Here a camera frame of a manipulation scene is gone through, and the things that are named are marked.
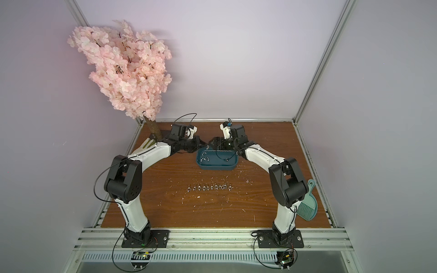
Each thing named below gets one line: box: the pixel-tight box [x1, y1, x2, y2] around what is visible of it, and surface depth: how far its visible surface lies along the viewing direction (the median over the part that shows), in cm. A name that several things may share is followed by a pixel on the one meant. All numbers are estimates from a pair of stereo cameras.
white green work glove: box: [132, 137, 158, 156], surface depth 109 cm
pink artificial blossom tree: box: [67, 20, 173, 142], surface depth 71 cm
